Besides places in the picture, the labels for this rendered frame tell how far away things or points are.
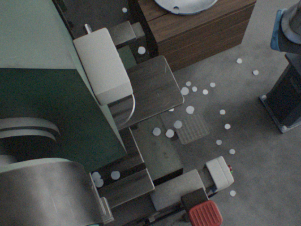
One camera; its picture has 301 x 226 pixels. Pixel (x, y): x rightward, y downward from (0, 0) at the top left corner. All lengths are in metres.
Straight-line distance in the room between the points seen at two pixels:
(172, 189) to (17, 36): 0.82
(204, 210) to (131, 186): 0.19
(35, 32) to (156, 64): 0.72
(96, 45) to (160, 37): 1.11
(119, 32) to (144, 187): 0.47
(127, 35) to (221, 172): 0.48
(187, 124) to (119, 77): 1.21
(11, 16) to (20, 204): 0.14
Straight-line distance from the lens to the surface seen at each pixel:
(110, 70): 0.44
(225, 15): 1.61
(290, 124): 1.80
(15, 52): 0.32
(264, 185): 1.78
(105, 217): 1.01
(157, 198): 1.10
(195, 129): 1.62
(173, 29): 1.57
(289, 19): 1.21
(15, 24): 0.34
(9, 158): 0.43
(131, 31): 1.24
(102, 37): 0.46
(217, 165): 1.13
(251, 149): 1.80
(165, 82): 1.02
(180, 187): 1.10
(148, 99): 1.01
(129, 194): 1.04
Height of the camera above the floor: 1.74
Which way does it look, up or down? 73 degrees down
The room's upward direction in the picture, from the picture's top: 12 degrees counter-clockwise
